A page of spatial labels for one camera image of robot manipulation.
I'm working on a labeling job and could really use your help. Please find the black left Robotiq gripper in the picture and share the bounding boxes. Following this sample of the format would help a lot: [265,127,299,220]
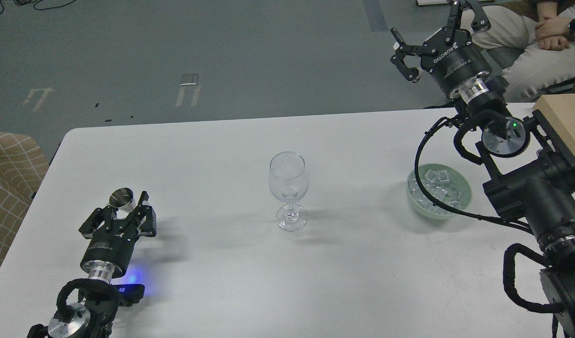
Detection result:
[78,191,158,284]

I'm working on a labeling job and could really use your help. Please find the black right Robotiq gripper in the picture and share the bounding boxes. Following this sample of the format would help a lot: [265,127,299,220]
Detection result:
[390,0,493,100]

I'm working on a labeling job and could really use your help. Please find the steel cocktail jigger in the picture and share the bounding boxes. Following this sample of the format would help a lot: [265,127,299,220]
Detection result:
[108,187,137,215]

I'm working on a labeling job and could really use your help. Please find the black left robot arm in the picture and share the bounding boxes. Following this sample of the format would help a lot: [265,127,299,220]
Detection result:
[27,188,157,338]

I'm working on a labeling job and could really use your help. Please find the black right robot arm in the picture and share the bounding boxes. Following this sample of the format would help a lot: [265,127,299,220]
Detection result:
[391,0,575,338]

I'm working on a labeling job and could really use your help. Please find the green bowl of ice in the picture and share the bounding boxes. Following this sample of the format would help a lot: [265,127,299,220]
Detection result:
[406,163,473,220]

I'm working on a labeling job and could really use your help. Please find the clear wine glass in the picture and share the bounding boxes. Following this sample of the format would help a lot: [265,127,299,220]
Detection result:
[268,151,309,232]

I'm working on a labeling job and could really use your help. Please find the person's clasped hands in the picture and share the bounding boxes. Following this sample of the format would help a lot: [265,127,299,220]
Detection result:
[535,15,571,51]

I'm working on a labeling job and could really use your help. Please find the seated person in beige trousers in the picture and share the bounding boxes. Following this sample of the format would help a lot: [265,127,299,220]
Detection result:
[472,0,575,103]

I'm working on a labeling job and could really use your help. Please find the beige checkered cloth chair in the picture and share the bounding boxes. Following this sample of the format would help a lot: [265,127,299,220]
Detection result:
[0,132,49,267]

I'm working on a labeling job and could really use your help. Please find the light wooden block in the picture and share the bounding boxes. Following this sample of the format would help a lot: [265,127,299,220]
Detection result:
[533,94,575,157]

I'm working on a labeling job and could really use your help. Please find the metal floor plate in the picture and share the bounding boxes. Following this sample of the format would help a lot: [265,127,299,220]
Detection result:
[179,73,199,86]

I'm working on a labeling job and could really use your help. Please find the black cable on floor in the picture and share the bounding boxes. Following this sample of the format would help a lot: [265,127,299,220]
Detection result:
[0,0,77,20]

